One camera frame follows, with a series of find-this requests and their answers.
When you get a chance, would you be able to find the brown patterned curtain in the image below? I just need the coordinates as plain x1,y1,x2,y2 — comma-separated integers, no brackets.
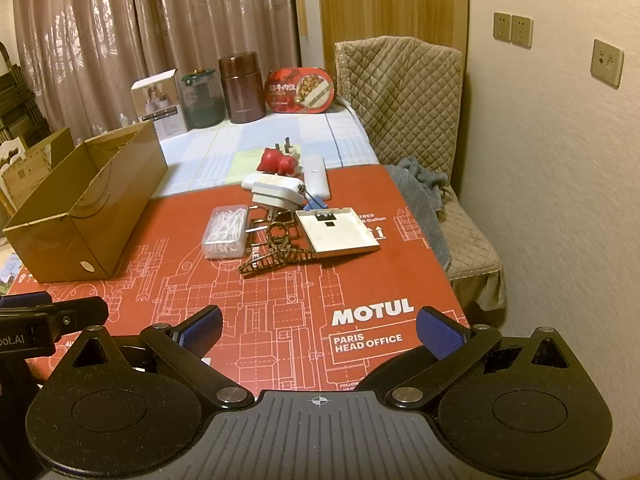
12,0,296,141

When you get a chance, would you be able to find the tall cardboard box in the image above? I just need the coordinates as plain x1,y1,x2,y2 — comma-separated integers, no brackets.
0,127,76,211

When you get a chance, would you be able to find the chair with quilted cover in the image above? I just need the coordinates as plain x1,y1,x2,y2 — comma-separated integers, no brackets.
334,35,506,311

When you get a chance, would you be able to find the red cat figurine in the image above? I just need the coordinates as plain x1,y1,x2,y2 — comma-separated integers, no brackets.
256,146,301,177

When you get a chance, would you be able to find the white square panel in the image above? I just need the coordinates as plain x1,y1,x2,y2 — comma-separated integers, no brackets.
294,207,381,259

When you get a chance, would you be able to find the white power adapter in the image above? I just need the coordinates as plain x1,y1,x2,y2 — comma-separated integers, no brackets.
250,180,307,221

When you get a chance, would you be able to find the blue green milk carton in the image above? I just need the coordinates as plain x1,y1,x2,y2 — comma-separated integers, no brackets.
0,255,23,296

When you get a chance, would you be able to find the brown thermos flask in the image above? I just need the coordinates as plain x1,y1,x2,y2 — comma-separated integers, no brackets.
218,52,265,123

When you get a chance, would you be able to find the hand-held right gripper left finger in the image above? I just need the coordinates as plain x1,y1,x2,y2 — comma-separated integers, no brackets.
59,306,255,409

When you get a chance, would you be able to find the white oblong device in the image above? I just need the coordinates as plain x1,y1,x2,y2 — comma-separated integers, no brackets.
241,172,303,191

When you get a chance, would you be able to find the green glass jar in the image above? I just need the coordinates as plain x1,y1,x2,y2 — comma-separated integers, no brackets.
180,67,224,130

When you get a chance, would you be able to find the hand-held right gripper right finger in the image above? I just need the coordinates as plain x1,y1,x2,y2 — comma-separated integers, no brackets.
387,306,578,409

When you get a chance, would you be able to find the white product box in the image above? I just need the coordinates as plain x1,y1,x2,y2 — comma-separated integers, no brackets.
131,69,190,141

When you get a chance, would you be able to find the dark folding rack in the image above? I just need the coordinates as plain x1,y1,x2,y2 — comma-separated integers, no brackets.
0,42,48,136

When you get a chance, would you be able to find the white remote control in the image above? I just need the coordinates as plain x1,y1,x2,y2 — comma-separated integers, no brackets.
304,156,332,204

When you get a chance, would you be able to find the red oval food package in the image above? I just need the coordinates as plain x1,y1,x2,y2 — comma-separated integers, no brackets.
264,66,336,113

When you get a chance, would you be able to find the beige wall outlet plate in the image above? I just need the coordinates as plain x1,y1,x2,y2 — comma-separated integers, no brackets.
590,38,625,86

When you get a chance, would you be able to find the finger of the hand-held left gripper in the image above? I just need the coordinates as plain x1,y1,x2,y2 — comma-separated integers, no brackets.
49,296,110,333
0,294,55,312

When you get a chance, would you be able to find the red printed mat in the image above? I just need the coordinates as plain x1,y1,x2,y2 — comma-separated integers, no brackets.
7,162,473,396

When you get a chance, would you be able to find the grey cloth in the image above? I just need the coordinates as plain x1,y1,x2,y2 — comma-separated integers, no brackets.
382,156,453,268

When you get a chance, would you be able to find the white carved board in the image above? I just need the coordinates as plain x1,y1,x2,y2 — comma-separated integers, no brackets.
0,137,26,171

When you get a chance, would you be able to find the beige wall socket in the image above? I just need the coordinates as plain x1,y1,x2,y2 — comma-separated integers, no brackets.
492,11,513,41
511,15,534,47

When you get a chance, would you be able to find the wooden wardrobe panel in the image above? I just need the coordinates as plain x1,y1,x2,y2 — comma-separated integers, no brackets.
317,0,471,106

